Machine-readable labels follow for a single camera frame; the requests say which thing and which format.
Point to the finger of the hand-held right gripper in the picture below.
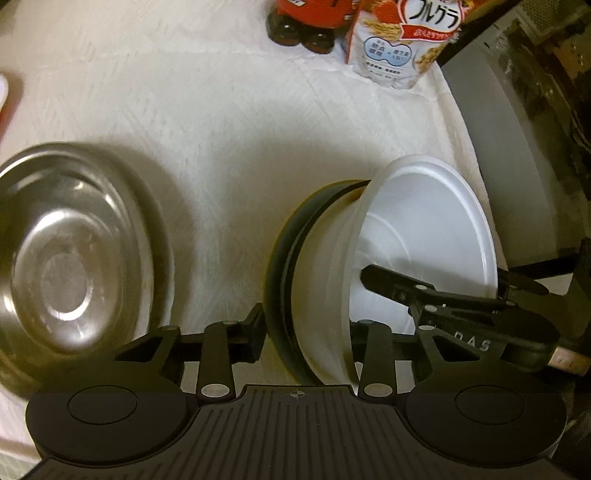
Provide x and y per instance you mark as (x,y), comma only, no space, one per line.
(512,284)
(397,288)

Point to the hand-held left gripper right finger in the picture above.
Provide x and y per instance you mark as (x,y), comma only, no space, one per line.
(376,350)

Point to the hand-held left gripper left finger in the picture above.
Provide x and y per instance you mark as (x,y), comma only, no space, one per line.
(254,337)

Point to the white plastic bowl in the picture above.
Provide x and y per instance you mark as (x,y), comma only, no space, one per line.
(415,221)

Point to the white textured cloth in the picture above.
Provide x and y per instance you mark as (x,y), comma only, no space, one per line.
(231,161)

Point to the stainless steel bowl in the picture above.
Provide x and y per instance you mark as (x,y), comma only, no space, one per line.
(69,258)

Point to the red cereal bag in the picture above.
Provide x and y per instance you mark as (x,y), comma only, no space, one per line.
(392,55)

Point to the red and black toy figure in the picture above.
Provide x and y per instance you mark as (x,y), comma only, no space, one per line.
(295,27)

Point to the pink rectangular tray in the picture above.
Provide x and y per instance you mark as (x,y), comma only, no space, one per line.
(7,106)

